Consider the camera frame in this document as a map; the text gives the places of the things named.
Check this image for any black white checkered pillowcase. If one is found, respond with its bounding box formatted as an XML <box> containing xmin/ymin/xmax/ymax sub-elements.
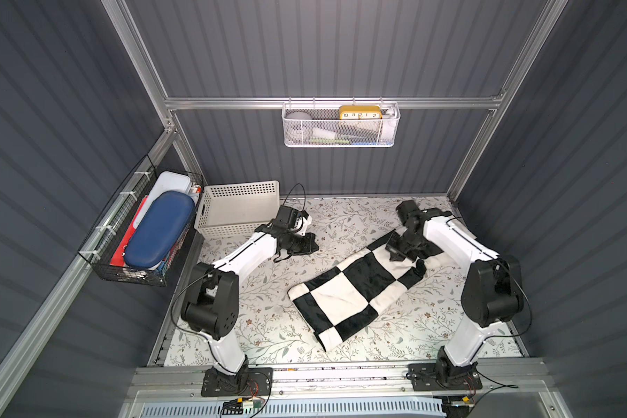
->
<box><xmin>287</xmin><ymin>230</ymin><xmax>452</xmax><ymax>353</ymax></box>

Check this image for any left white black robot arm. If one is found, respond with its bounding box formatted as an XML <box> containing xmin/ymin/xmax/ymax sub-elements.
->
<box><xmin>180</xmin><ymin>227</ymin><xmax>319</xmax><ymax>376</ymax></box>

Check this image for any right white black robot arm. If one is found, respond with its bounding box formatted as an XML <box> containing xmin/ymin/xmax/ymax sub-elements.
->
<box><xmin>387</xmin><ymin>200</ymin><xmax>526</xmax><ymax>369</ymax></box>

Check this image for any white tape roll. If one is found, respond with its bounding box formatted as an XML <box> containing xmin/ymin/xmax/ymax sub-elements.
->
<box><xmin>284</xmin><ymin>111</ymin><xmax>313</xmax><ymax>143</ymax></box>

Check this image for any white perforated plastic basket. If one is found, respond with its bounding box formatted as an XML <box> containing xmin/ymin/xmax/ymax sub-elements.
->
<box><xmin>194</xmin><ymin>180</ymin><xmax>280</xmax><ymax>240</ymax></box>

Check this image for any blue oval case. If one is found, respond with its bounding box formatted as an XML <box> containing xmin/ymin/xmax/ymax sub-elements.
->
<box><xmin>124</xmin><ymin>191</ymin><xmax>195</xmax><ymax>269</ymax></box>

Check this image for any yellow clock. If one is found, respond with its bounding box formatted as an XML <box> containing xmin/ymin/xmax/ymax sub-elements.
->
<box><xmin>339</xmin><ymin>104</ymin><xmax>383</xmax><ymax>120</ymax></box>

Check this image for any white plastic box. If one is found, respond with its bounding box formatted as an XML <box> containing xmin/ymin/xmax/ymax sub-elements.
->
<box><xmin>132</xmin><ymin>171</ymin><xmax>193</xmax><ymax>229</ymax></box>

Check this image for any red flat folder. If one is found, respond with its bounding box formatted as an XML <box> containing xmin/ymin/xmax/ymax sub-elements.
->
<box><xmin>110</xmin><ymin>197</ymin><xmax>147</xmax><ymax>268</ymax></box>

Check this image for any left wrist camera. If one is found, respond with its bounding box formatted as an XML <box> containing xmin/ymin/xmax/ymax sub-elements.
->
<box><xmin>273</xmin><ymin>205</ymin><xmax>313</xmax><ymax>236</ymax></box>

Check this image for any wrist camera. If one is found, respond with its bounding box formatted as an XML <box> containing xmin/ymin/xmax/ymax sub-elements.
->
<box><xmin>273</xmin><ymin>205</ymin><xmax>313</xmax><ymax>236</ymax></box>
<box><xmin>396</xmin><ymin>200</ymin><xmax>421</xmax><ymax>226</ymax></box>

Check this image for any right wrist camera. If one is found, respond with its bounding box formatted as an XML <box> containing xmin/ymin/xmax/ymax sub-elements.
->
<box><xmin>396</xmin><ymin>200</ymin><xmax>421</xmax><ymax>226</ymax></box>

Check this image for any white wire wall basket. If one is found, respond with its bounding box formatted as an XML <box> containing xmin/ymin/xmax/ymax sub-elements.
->
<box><xmin>281</xmin><ymin>100</ymin><xmax>402</xmax><ymax>148</ymax></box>

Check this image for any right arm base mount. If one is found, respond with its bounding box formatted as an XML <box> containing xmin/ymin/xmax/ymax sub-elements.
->
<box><xmin>406</xmin><ymin>362</ymin><xmax>482</xmax><ymax>393</ymax></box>

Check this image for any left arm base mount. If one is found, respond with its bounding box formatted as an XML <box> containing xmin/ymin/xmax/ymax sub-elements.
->
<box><xmin>200</xmin><ymin>367</ymin><xmax>273</xmax><ymax>398</ymax></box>

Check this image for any black wire side basket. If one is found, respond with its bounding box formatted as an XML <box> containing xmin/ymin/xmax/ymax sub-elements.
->
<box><xmin>78</xmin><ymin>157</ymin><xmax>206</xmax><ymax>287</ymax></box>

